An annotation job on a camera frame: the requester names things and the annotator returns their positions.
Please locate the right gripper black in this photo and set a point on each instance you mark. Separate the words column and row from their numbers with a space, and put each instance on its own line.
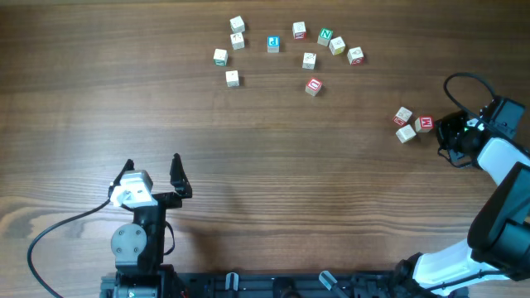
column 453, row 122

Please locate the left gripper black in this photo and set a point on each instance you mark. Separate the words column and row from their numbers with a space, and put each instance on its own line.
column 164, row 199

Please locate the red letter M block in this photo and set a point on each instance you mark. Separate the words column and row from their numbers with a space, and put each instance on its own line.
column 424, row 123

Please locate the wooden block teal side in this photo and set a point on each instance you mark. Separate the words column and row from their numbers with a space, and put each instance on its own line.
column 406, row 133

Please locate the plain wooden block red side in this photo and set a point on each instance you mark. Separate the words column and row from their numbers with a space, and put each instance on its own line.
column 402, row 116

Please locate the red letter A block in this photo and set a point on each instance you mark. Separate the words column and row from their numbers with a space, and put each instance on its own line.
column 232, row 78

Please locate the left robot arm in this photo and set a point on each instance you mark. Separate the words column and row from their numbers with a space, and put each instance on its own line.
column 138, row 247

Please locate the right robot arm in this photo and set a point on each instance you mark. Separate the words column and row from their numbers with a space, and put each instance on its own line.
column 497, row 245

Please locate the wooden block red side right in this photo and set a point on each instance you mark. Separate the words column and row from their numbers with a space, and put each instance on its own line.
column 355, row 56

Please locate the wooden block green side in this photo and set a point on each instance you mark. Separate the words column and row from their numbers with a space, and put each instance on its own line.
column 220, row 57

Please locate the wooden block yellow side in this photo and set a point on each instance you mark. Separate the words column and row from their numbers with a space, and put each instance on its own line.
column 337, row 45

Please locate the red letter U block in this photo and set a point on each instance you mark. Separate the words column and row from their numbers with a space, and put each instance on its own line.
column 313, row 86

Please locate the wooden block with tree picture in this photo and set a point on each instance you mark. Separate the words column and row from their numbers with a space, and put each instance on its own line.
column 237, row 40

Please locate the green letter N block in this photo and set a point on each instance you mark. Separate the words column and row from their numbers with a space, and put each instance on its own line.
column 324, row 36

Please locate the wooden block with picture centre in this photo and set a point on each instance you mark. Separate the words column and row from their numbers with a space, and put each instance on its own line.
column 309, row 61

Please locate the plain wooden block top left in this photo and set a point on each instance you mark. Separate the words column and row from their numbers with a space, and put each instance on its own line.
column 237, row 24

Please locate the blue letter P block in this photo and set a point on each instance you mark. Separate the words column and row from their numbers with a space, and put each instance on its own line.
column 273, row 44

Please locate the wooden block red side top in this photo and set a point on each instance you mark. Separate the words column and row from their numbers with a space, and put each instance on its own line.
column 299, row 30

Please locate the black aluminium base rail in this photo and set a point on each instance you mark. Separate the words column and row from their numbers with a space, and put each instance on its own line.
column 360, row 284

